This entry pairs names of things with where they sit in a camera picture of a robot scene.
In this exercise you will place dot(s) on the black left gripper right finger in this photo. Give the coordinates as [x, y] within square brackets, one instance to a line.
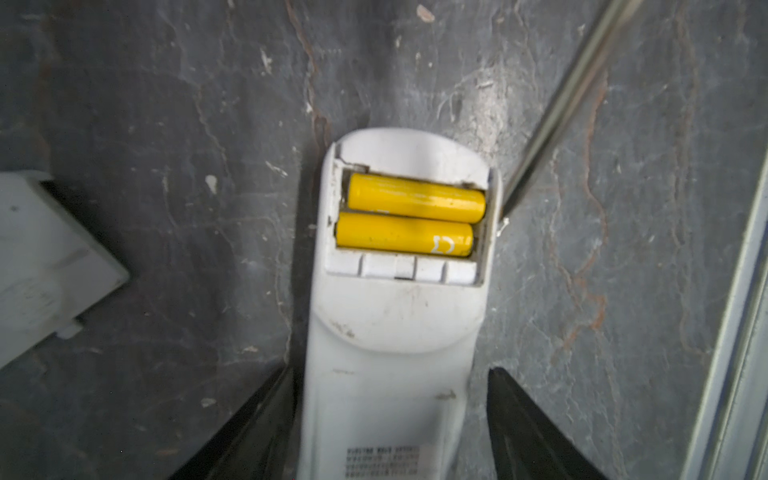
[526, 444]

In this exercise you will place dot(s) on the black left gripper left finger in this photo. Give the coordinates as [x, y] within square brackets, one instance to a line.
[253, 443]

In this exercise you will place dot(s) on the white remote control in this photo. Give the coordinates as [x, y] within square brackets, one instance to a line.
[391, 336]

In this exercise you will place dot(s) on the white battery cover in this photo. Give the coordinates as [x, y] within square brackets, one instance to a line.
[52, 268]

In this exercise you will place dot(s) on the thin metal pry tool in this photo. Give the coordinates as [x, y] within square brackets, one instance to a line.
[590, 58]

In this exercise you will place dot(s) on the yellow battery lower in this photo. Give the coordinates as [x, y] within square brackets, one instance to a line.
[404, 235]

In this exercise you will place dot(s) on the yellow battery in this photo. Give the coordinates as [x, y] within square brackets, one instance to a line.
[416, 199]
[404, 235]

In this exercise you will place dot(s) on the yellow battery upper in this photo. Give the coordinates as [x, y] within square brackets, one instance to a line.
[416, 199]

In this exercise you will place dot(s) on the aluminium corner frame post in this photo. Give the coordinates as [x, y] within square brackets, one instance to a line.
[729, 439]

